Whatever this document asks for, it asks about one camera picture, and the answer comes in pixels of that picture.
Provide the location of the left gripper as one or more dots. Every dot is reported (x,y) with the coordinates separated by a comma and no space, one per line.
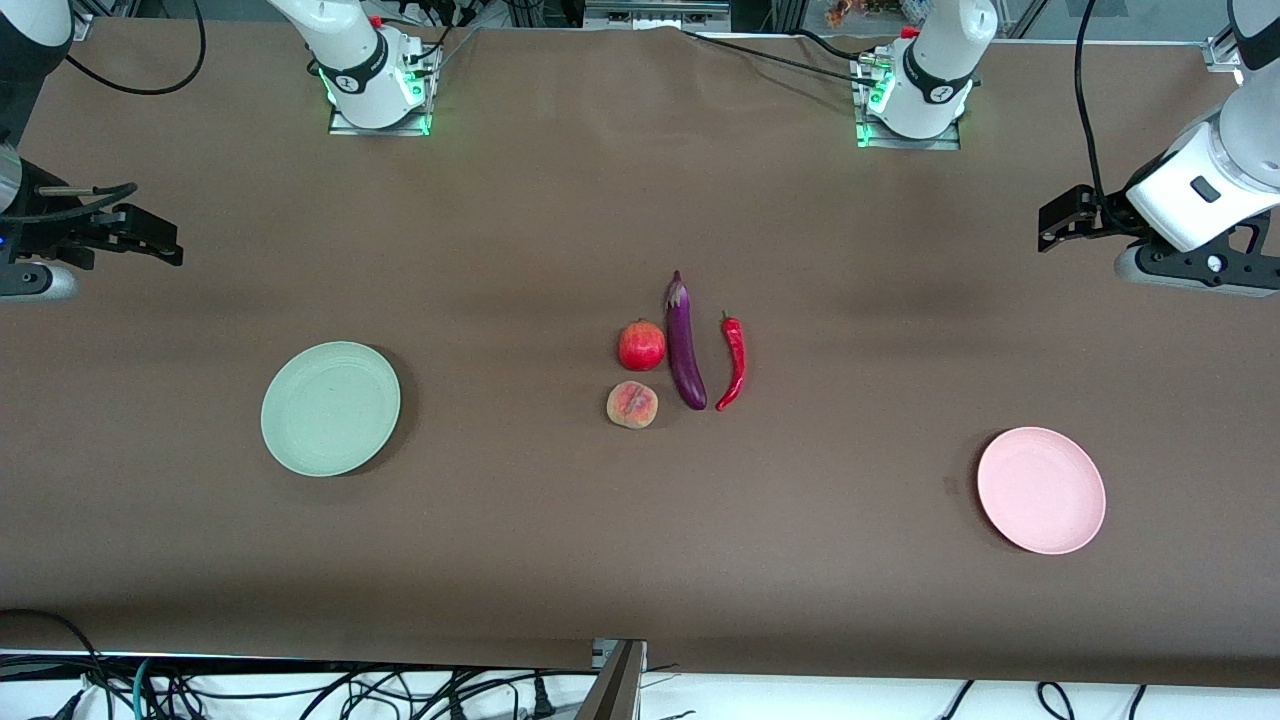
(1088,214)

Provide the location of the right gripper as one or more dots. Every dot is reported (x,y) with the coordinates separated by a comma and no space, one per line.
(62,228)

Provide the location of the red chili pepper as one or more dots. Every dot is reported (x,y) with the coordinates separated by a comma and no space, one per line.
(737,355)

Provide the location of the purple eggplant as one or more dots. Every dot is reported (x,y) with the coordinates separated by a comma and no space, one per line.
(685,350)

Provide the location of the red pomegranate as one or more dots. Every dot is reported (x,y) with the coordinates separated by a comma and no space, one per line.
(641,346)

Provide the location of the peach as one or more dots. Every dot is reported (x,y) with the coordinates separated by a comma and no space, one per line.
(632,405)

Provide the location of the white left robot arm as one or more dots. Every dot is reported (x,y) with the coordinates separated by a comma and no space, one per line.
(930,60)

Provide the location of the pale green plate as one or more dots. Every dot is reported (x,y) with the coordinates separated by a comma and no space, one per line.
(330,410)

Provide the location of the pink plate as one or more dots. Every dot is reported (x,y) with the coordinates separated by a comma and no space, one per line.
(1040,490)

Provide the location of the orange background object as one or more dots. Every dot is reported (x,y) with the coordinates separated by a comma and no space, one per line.
(845,12)

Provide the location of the large table cover sheet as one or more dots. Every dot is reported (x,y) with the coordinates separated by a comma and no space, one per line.
(640,560)

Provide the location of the black power plug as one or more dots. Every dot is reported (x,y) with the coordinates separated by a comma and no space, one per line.
(543,700)

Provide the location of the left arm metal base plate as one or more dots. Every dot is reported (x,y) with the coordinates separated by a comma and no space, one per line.
(945,143)

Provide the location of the metal table corner bracket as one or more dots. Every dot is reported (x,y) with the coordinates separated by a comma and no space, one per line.
(1222,55)
(83,28)

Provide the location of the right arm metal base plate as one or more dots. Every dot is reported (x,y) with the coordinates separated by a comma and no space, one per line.
(345,125)

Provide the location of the silver aluminium frame rail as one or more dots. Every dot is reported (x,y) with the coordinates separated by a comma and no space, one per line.
(655,12)

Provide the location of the aluminium profile post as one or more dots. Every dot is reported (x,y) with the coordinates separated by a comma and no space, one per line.
(615,690)

